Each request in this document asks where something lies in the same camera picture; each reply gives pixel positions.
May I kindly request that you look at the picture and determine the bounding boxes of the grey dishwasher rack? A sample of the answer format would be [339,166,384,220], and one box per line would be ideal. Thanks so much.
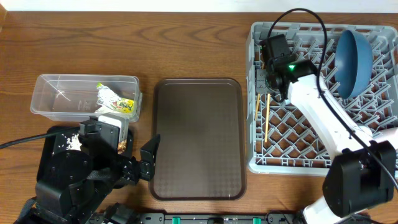
[246,22,397,176]

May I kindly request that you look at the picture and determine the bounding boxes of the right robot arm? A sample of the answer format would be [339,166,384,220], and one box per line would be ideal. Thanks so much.
[260,34,397,223]

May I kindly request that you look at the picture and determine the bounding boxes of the clear plastic bin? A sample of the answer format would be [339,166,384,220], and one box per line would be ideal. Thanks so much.
[30,74,142,123]

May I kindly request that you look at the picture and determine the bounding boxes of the pink plastic cup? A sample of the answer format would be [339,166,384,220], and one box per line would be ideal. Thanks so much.
[374,128,398,150]

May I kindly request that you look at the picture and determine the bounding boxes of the green yellow foil wrapper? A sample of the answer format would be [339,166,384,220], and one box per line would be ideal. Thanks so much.
[96,83,135,114]

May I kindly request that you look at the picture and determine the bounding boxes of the dark blue plate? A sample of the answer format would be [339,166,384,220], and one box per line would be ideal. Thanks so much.
[335,30,373,100]

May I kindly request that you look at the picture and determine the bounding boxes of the white paper napkin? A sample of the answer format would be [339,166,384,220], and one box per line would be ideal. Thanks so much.
[94,106,130,119]

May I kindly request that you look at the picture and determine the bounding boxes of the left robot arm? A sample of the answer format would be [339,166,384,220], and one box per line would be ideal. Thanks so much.
[16,118,160,223]

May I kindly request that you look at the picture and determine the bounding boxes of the spilled white rice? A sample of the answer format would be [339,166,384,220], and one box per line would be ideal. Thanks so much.
[58,133,81,151]

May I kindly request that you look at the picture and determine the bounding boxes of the dark brown serving tray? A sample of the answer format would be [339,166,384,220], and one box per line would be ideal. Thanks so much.
[149,78,246,201]

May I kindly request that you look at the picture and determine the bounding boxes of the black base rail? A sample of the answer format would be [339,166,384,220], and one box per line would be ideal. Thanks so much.
[86,203,304,224]

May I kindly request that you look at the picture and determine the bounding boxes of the brown food scrap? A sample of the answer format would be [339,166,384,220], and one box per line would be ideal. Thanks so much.
[118,139,127,154]

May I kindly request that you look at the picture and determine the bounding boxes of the light blue plastic cup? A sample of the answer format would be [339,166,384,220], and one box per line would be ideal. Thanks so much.
[358,124,373,137]

